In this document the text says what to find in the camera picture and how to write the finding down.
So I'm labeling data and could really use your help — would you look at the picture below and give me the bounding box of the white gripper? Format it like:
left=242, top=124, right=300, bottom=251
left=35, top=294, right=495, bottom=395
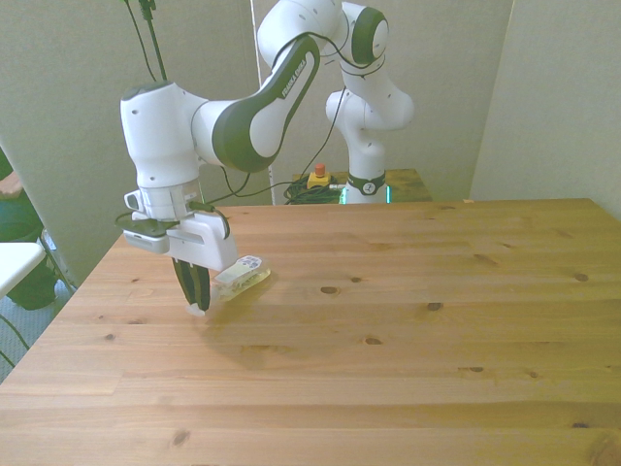
left=166, top=212, right=240, bottom=315

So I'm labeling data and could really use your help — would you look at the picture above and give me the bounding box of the clear sanitizer pump bottle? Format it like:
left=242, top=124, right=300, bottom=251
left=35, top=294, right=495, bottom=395
left=186, top=253, right=273, bottom=318

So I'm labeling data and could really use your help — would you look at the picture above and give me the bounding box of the yellow emergency stop button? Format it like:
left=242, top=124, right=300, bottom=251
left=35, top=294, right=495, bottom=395
left=307, top=163, right=334, bottom=191

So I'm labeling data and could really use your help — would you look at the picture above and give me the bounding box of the white side table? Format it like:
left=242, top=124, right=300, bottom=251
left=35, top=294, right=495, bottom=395
left=0, top=241, right=47, bottom=300

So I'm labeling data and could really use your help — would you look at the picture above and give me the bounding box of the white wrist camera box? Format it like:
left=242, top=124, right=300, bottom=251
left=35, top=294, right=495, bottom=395
left=122, top=227, right=171, bottom=255

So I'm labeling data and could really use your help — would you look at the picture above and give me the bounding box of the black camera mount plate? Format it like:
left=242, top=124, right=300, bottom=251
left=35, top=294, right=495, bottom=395
left=114, top=212, right=181, bottom=234

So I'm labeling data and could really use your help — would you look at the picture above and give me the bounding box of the dark cable bundle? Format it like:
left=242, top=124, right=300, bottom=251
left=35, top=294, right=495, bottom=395
left=282, top=176, right=346, bottom=206

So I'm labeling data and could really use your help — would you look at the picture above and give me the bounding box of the black floor cable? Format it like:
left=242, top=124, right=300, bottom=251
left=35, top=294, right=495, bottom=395
left=0, top=313, right=31, bottom=371

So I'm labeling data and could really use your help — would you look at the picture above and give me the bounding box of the thin dark camera cable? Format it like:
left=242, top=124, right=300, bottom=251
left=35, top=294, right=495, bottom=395
left=118, top=0, right=157, bottom=82

